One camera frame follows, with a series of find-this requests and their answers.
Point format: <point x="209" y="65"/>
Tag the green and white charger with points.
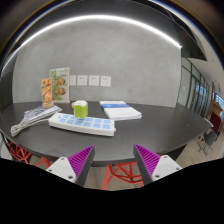
<point x="81" y="109"/>

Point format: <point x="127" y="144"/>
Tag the large green menu sign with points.
<point x="60" y="85"/>

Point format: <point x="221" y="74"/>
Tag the white power strip blue sockets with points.
<point x="81" y="124"/>

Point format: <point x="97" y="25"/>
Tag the small orange menu sign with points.
<point x="46" y="91"/>

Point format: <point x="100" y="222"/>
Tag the curved ceiling light strip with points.
<point x="96" y="17"/>

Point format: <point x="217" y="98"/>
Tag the white and blue booklet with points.
<point x="120" y="110"/>

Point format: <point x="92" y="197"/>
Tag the dark grey chair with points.
<point x="210" y="138"/>

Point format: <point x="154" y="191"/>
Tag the black-framed glass partition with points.
<point x="196" y="90"/>

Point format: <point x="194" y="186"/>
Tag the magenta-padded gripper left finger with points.
<point x="77" y="162"/>

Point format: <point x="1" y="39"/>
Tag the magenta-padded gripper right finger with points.
<point x="150" y="162"/>

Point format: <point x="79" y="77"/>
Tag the white wall socket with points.
<point x="94" y="80"/>
<point x="105" y="81"/>
<point x="82" y="80"/>
<point x="72" y="80"/>

